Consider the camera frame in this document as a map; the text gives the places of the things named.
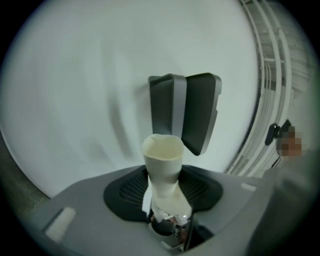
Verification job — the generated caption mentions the black head-worn camera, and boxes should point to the black head-worn camera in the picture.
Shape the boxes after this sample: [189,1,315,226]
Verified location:
[264,119,292,147]

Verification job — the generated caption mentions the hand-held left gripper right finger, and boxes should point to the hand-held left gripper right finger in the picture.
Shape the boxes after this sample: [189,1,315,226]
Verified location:
[178,164,288,256]

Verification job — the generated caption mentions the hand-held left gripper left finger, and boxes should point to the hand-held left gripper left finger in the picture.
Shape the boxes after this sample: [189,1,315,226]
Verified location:
[29,165,171,256]

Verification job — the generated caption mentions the person's head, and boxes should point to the person's head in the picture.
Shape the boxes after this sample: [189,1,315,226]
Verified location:
[276,124,304,159]

